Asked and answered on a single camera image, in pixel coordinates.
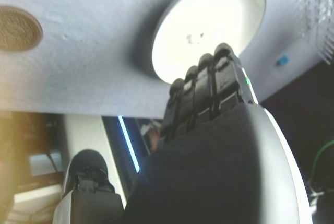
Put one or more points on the brown round coaster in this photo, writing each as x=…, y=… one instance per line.
x=15, y=28

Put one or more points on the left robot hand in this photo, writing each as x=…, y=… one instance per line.
x=208, y=156

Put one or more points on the blue block with two holes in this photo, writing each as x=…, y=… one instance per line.
x=282, y=60

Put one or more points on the white robot column blue light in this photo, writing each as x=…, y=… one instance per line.
x=88, y=132

